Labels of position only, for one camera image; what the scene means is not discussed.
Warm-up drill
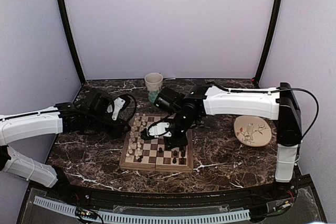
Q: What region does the black corner frame post left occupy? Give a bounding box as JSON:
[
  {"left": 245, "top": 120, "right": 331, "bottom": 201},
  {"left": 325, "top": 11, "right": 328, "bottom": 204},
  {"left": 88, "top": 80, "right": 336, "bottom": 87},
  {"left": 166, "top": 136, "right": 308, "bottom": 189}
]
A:
[{"left": 57, "top": 0, "right": 86, "bottom": 85}]

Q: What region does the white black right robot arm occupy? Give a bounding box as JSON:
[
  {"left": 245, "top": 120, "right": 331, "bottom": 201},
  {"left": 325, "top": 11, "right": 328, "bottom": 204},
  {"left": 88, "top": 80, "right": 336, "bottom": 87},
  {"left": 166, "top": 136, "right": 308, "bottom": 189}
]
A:
[{"left": 155, "top": 82, "right": 306, "bottom": 200}]

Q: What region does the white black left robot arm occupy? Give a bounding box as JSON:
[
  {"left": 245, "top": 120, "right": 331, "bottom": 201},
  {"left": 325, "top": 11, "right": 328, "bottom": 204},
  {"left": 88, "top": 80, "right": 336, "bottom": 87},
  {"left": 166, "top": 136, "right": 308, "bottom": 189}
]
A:
[{"left": 1, "top": 101, "right": 127, "bottom": 201}]

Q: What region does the white chess pieces row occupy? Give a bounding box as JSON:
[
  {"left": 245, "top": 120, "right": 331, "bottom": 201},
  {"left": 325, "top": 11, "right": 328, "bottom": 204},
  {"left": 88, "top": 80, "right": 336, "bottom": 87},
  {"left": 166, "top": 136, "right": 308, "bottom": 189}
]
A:
[{"left": 125, "top": 113, "right": 148, "bottom": 163}]

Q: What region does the white slotted cable duct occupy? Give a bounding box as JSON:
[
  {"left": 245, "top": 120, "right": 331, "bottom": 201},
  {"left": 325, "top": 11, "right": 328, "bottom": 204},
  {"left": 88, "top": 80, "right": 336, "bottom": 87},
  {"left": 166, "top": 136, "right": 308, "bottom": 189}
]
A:
[{"left": 33, "top": 196, "right": 250, "bottom": 223}]

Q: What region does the wooden chess board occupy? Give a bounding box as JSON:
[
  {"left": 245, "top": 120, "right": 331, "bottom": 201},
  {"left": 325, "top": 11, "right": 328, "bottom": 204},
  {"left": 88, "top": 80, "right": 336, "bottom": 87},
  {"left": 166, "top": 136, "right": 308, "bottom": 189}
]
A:
[{"left": 119, "top": 114, "right": 194, "bottom": 173}]

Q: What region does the ceramic coral pattern mug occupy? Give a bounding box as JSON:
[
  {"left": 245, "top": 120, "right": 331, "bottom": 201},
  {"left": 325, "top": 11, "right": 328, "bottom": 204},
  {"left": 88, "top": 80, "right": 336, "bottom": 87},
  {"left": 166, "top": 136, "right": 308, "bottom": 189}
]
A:
[{"left": 144, "top": 72, "right": 163, "bottom": 103}]

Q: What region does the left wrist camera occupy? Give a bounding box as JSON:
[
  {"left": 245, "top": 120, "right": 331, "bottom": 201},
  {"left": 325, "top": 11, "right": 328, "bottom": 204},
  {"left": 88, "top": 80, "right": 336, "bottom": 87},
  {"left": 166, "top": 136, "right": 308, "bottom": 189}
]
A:
[{"left": 82, "top": 88, "right": 113, "bottom": 115}]

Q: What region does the black front rail base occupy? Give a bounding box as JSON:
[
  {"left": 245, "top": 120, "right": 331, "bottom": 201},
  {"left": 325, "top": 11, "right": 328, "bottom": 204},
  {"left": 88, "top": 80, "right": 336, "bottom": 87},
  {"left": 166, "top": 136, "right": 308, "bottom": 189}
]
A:
[{"left": 28, "top": 174, "right": 313, "bottom": 211}]

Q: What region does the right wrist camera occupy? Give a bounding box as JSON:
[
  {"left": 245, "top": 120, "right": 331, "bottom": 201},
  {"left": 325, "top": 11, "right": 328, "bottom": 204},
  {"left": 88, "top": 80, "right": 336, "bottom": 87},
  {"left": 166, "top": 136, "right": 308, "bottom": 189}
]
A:
[{"left": 154, "top": 87, "right": 185, "bottom": 113}]

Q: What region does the black corner frame post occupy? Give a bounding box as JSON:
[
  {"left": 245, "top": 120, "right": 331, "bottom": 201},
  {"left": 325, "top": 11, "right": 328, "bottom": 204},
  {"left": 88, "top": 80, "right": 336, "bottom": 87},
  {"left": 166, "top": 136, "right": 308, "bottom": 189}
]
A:
[
  {"left": 253, "top": 0, "right": 281, "bottom": 87},
  {"left": 57, "top": 0, "right": 86, "bottom": 85}
]

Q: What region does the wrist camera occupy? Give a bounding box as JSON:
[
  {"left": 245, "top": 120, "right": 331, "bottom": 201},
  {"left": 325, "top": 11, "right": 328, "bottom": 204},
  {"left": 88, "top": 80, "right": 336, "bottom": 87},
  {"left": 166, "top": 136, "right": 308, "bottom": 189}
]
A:
[
  {"left": 154, "top": 87, "right": 185, "bottom": 113},
  {"left": 82, "top": 88, "right": 113, "bottom": 115}
]

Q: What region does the black corner frame post right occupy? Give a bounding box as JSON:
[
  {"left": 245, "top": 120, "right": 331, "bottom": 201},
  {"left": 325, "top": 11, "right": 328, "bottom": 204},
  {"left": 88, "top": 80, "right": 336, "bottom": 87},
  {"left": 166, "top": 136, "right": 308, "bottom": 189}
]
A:
[{"left": 253, "top": 0, "right": 281, "bottom": 87}]

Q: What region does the ceramic bird pattern plate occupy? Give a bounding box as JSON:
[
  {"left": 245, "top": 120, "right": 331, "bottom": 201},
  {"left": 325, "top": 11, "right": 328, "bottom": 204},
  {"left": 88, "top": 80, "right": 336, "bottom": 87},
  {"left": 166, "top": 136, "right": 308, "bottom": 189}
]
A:
[{"left": 234, "top": 115, "right": 272, "bottom": 147}]

